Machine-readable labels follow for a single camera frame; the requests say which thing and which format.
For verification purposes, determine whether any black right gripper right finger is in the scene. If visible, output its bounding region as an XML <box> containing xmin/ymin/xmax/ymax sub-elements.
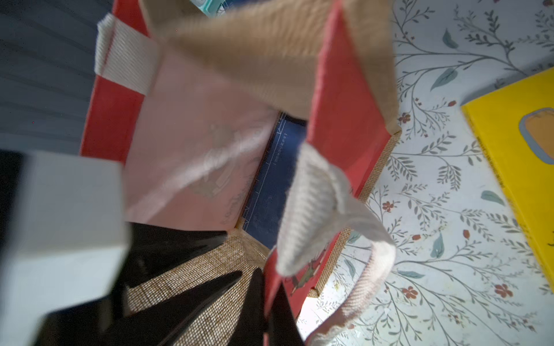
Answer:
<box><xmin>228</xmin><ymin>268</ymin><xmax>304</xmax><ymax>345</ymax></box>

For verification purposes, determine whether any jute canvas Christmas bag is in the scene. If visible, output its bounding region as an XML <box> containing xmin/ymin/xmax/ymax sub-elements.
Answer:
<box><xmin>80</xmin><ymin>1</ymin><xmax>400</xmax><ymax>345</ymax></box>

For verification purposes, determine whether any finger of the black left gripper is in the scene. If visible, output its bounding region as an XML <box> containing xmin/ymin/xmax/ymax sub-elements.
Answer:
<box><xmin>123</xmin><ymin>223</ymin><xmax>228</xmax><ymax>288</ymax></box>

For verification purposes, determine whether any yellow cartoon book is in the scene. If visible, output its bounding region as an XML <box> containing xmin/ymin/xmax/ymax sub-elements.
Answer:
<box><xmin>461</xmin><ymin>69</ymin><xmax>553</xmax><ymax>284</ymax></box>

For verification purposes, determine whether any mint green small box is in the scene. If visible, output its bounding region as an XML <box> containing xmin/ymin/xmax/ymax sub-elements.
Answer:
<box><xmin>190</xmin><ymin>0</ymin><xmax>226</xmax><ymax>17</ymax></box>

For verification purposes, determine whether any blue book yellow label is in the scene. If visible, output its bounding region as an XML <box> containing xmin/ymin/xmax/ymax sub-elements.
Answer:
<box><xmin>242</xmin><ymin>113</ymin><xmax>307</xmax><ymax>249</ymax></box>

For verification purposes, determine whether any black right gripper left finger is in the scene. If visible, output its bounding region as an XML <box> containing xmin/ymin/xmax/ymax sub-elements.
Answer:
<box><xmin>100</xmin><ymin>270</ymin><xmax>242</xmax><ymax>345</ymax></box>

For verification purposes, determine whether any floral table cloth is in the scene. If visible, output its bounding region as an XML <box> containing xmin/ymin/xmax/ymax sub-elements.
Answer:
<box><xmin>296</xmin><ymin>0</ymin><xmax>554</xmax><ymax>346</ymax></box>

